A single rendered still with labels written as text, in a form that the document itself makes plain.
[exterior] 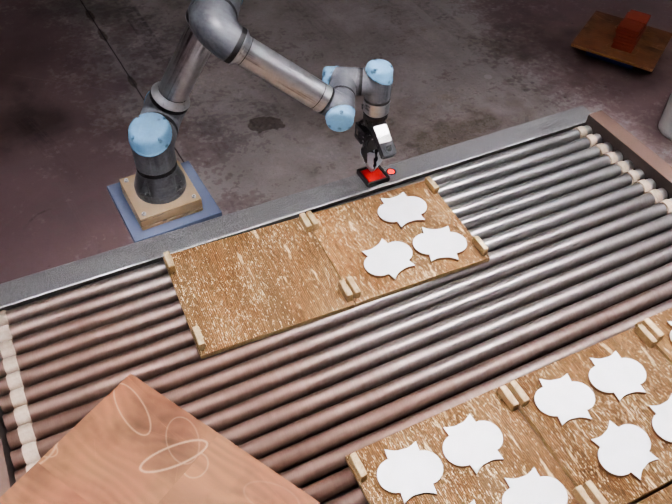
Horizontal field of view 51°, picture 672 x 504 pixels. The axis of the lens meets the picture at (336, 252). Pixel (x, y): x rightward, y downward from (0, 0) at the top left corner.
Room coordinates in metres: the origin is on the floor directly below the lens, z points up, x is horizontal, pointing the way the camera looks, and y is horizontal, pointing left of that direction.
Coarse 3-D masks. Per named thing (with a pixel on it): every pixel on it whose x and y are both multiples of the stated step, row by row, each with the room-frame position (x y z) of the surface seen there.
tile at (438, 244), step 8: (424, 232) 1.39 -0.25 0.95; (432, 232) 1.39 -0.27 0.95; (440, 232) 1.39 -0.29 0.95; (448, 232) 1.39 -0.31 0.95; (416, 240) 1.35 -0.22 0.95; (424, 240) 1.35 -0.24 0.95; (432, 240) 1.36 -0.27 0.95; (440, 240) 1.36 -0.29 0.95; (448, 240) 1.36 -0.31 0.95; (456, 240) 1.36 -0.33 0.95; (464, 240) 1.36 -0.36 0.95; (416, 248) 1.32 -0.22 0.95; (424, 248) 1.32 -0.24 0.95; (432, 248) 1.33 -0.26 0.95; (440, 248) 1.33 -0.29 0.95; (448, 248) 1.33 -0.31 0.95; (456, 248) 1.33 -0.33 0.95; (464, 248) 1.33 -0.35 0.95; (432, 256) 1.30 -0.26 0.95; (440, 256) 1.30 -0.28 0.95; (448, 256) 1.30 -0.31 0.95; (456, 256) 1.30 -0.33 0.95
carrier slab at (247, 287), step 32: (288, 224) 1.40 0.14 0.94; (192, 256) 1.26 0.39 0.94; (224, 256) 1.27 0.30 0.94; (256, 256) 1.27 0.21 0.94; (288, 256) 1.28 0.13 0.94; (320, 256) 1.28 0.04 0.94; (192, 288) 1.15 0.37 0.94; (224, 288) 1.15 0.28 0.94; (256, 288) 1.16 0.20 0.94; (288, 288) 1.17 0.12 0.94; (320, 288) 1.17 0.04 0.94; (192, 320) 1.05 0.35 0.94; (224, 320) 1.05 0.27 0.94; (256, 320) 1.06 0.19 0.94; (288, 320) 1.06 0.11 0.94
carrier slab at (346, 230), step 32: (384, 192) 1.56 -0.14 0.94; (416, 192) 1.56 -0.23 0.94; (320, 224) 1.41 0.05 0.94; (352, 224) 1.41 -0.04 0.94; (384, 224) 1.42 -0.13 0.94; (416, 224) 1.43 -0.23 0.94; (448, 224) 1.43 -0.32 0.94; (352, 256) 1.29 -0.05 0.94; (416, 256) 1.30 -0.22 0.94; (480, 256) 1.32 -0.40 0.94; (384, 288) 1.18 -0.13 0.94
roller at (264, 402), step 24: (648, 240) 1.43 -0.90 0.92; (600, 264) 1.33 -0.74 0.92; (528, 288) 1.22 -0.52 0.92; (552, 288) 1.23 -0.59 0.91; (480, 312) 1.13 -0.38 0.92; (504, 312) 1.15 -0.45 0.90; (408, 336) 1.04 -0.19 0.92; (432, 336) 1.05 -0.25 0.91; (360, 360) 0.96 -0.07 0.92; (384, 360) 0.98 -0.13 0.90; (288, 384) 0.89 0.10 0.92; (312, 384) 0.89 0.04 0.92; (240, 408) 0.82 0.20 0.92; (264, 408) 0.83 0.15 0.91
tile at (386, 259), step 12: (384, 240) 1.35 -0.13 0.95; (372, 252) 1.30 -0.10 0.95; (384, 252) 1.30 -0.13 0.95; (396, 252) 1.30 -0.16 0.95; (408, 252) 1.31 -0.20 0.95; (372, 264) 1.25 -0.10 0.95; (384, 264) 1.26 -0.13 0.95; (396, 264) 1.26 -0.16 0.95; (408, 264) 1.26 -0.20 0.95; (372, 276) 1.22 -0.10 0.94; (384, 276) 1.22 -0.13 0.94; (396, 276) 1.22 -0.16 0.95
